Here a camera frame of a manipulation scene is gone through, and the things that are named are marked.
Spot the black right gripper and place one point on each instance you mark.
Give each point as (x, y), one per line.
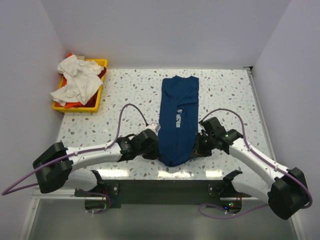
(200, 146)

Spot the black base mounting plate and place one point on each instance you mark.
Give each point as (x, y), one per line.
(159, 192)

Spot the blue printed t-shirt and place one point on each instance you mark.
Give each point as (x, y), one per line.
(178, 119)

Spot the red t-shirt in bin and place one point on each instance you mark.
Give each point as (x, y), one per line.
(93, 101)

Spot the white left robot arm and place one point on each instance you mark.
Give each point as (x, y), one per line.
(61, 166)

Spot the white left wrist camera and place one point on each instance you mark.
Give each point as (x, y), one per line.
(155, 127)

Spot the yellow plastic bin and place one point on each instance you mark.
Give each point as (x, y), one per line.
(85, 109)

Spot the white crumpled t-shirt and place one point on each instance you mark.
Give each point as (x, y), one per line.
(82, 81)

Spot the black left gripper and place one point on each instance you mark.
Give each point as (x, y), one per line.
(153, 152)

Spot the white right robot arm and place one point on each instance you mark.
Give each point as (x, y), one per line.
(285, 189)

